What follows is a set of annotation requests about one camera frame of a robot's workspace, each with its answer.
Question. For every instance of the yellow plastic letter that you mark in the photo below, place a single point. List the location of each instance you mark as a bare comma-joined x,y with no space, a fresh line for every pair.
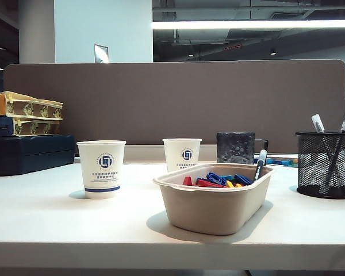
230,184

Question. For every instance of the beige divider base rail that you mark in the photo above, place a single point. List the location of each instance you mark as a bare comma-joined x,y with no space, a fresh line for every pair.
143,153

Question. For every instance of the blue wooden block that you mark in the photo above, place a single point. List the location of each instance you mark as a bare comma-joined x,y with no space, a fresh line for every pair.
276,161

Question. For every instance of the red triangular plastic letter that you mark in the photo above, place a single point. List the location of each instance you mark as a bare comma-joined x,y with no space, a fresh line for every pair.
187,181

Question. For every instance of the black mesh pen holder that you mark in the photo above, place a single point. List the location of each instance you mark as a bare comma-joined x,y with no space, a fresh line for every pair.
310,161

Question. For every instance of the black marker pen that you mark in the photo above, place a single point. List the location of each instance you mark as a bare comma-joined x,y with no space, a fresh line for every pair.
259,168

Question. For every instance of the large dark blue case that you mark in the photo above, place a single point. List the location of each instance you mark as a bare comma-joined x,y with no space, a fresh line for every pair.
31,155

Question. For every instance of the red LED sign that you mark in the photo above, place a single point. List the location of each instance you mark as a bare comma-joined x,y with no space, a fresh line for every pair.
233,47

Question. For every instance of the blue flat plastic letter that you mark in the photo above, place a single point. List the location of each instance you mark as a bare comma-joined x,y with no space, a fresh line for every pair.
243,179

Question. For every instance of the framed wall sign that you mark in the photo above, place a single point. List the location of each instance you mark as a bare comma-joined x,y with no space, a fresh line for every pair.
101,54

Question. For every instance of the white paper cup blue logo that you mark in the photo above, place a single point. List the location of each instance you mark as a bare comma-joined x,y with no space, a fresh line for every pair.
100,161
175,152

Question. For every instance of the teal flat sheet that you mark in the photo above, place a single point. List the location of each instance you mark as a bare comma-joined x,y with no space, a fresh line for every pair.
293,164

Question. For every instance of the brown fabric desk divider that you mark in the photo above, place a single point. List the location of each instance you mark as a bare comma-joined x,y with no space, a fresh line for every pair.
175,100

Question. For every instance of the round ceiling spot lamp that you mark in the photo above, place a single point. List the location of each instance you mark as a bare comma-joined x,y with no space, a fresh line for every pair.
190,54
273,52

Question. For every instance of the dark marbled plastic cup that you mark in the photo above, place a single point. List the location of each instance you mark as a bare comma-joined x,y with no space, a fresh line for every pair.
235,148

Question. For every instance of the small blue box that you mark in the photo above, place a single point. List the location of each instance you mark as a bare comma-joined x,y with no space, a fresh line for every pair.
0,126

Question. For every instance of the beige pulp tray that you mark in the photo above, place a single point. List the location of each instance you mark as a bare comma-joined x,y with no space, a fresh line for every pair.
212,210

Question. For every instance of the blue oval plastic letter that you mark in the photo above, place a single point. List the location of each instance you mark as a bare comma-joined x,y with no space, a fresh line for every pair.
211,176

